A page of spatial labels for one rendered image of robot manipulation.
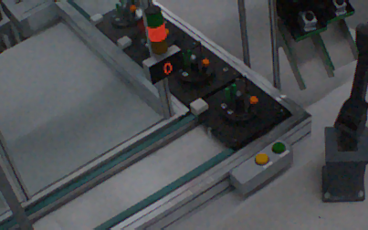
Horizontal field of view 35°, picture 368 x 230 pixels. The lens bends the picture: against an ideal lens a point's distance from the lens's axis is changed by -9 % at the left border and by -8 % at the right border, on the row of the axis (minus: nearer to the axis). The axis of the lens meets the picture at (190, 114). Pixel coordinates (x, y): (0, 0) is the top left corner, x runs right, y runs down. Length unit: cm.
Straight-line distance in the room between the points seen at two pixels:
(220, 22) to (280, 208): 103
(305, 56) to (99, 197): 85
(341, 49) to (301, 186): 55
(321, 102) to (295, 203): 47
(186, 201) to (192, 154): 22
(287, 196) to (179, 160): 37
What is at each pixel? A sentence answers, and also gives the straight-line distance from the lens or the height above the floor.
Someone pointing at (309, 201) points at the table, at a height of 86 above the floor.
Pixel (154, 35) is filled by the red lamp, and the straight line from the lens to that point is 183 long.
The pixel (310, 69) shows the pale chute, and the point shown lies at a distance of 214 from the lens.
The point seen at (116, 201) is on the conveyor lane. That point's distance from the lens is 196.
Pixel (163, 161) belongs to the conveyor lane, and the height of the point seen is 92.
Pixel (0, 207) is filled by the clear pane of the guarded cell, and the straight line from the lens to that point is 148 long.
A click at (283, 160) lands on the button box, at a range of 196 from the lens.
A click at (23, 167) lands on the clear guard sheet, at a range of 191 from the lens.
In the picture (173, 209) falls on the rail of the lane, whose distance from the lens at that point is 186.
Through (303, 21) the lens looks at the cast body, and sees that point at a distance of 198.
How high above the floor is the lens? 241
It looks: 43 degrees down
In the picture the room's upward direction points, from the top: 10 degrees counter-clockwise
